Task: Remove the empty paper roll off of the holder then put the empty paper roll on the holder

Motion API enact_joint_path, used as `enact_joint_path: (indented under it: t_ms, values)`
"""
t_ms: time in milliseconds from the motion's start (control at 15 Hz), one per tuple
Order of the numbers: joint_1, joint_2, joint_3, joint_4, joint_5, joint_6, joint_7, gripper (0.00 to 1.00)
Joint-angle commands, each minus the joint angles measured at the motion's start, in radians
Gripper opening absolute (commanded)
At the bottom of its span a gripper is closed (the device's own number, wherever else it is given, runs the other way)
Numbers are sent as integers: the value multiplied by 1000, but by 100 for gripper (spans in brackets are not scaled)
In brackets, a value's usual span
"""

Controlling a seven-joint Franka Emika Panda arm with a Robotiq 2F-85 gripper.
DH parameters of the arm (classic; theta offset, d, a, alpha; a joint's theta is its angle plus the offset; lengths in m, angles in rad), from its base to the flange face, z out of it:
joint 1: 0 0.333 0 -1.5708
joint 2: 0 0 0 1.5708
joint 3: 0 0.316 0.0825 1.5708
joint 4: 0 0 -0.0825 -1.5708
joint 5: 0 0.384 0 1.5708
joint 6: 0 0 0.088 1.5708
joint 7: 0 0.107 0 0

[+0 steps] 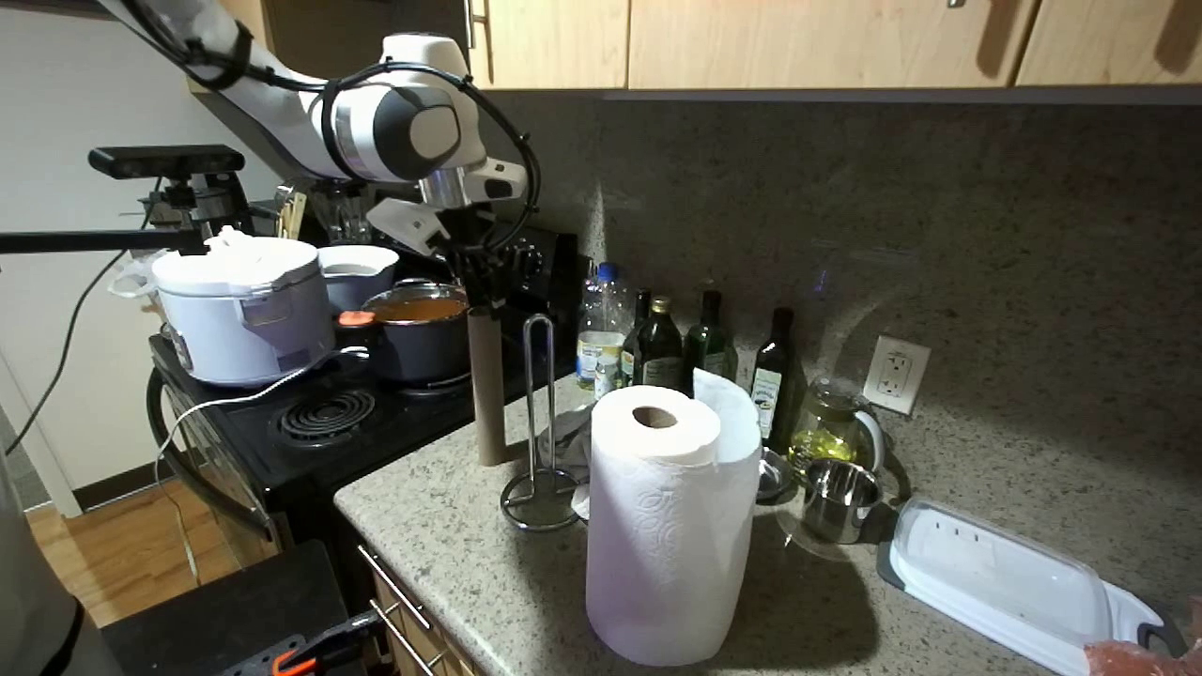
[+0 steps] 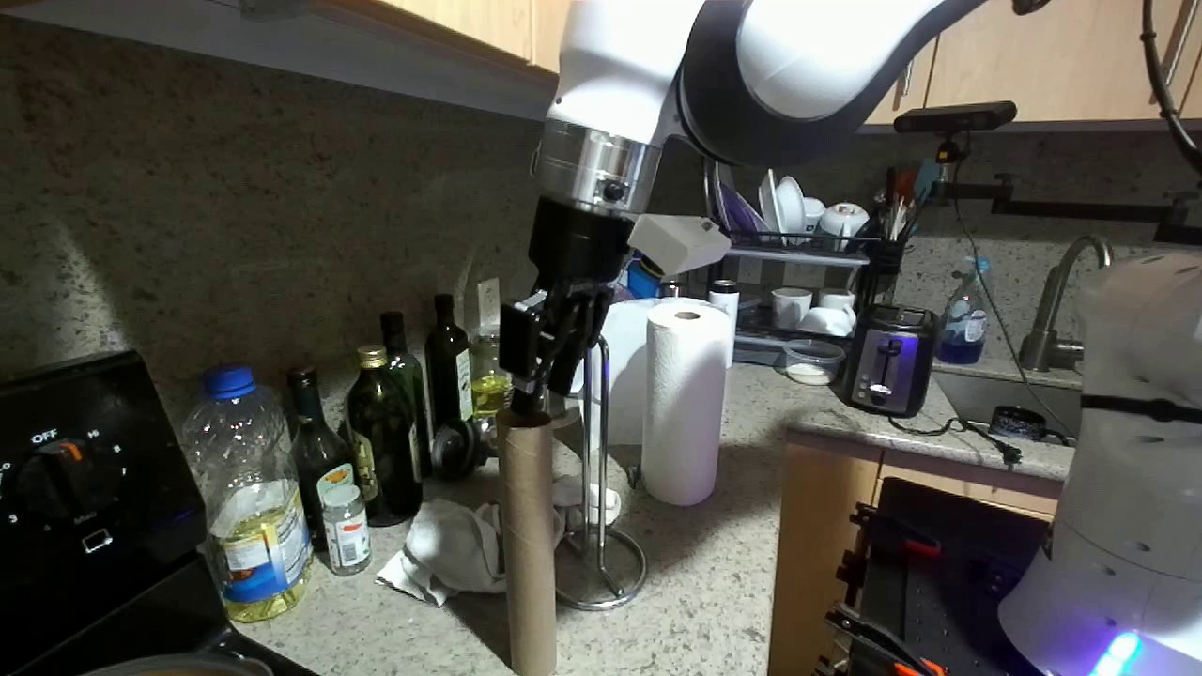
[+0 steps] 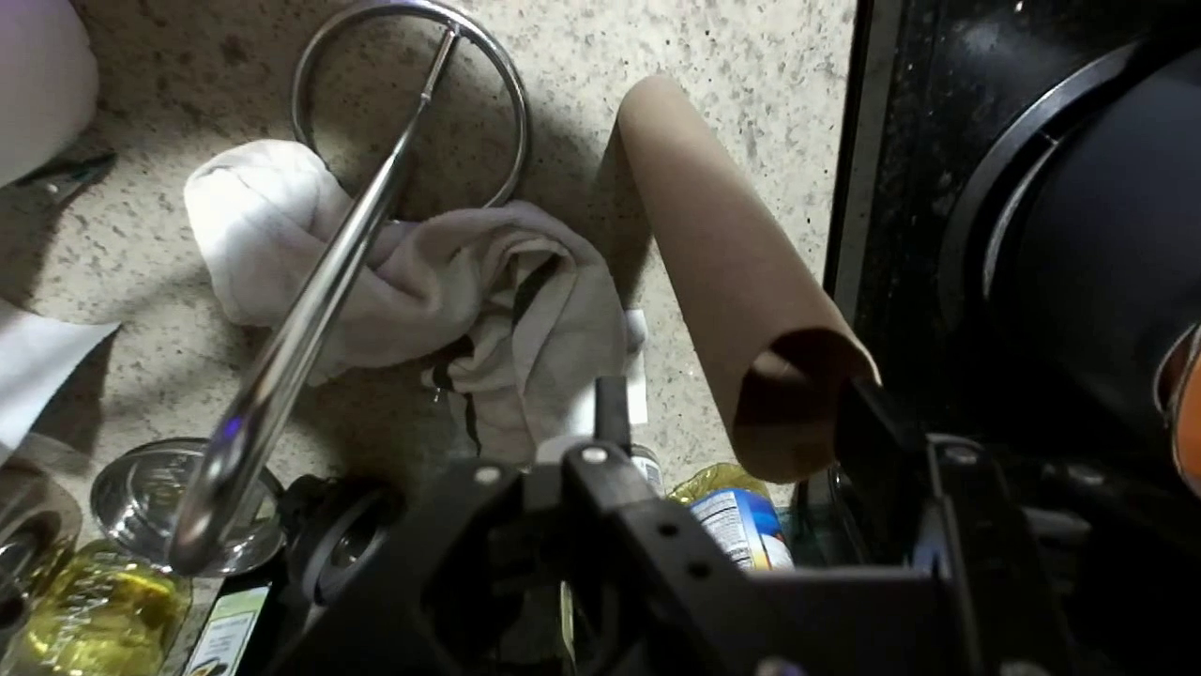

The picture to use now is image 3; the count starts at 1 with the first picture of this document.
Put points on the small steel strainer bowl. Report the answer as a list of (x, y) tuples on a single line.
[(137, 488)]

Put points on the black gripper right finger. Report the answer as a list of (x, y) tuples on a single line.
[(1001, 549)]

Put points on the brown cardboard paper roll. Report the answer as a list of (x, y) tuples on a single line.
[(737, 274)]

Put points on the crumpled white cloth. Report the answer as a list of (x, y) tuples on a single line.
[(501, 286)]

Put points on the black electric stove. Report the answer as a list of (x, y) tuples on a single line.
[(924, 187)]

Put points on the metal paper towel holder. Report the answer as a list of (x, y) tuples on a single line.
[(303, 340)]

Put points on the black round lid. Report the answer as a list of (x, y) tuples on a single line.
[(341, 537)]

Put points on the plastic oil bottle blue cap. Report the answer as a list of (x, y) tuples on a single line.
[(737, 520)]

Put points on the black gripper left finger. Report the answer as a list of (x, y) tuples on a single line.
[(650, 564)]

